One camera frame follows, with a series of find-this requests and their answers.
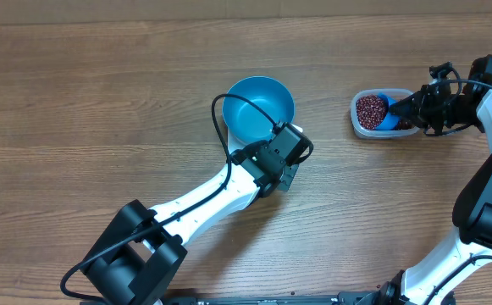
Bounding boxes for blue plastic measuring scoop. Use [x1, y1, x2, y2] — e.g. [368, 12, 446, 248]
[375, 93, 400, 131]

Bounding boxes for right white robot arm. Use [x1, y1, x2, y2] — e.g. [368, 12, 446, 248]
[338, 54, 492, 305]

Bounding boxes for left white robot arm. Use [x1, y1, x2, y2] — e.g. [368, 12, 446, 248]
[80, 123, 313, 305]

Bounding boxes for blue metal bowl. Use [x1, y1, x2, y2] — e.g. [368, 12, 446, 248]
[222, 76, 296, 144]

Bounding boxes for red beans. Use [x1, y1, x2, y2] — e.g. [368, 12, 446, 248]
[356, 94, 413, 130]

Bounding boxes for clear plastic container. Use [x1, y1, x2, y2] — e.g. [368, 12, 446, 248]
[350, 88, 418, 140]

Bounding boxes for right black cable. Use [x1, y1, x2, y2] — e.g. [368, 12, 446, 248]
[421, 63, 492, 137]

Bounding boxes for black cable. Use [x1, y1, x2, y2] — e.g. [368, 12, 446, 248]
[421, 63, 492, 137]
[59, 92, 314, 304]

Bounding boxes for left black cable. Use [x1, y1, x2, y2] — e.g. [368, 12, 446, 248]
[59, 92, 314, 304]

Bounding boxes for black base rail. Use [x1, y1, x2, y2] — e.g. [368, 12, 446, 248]
[155, 291, 390, 305]

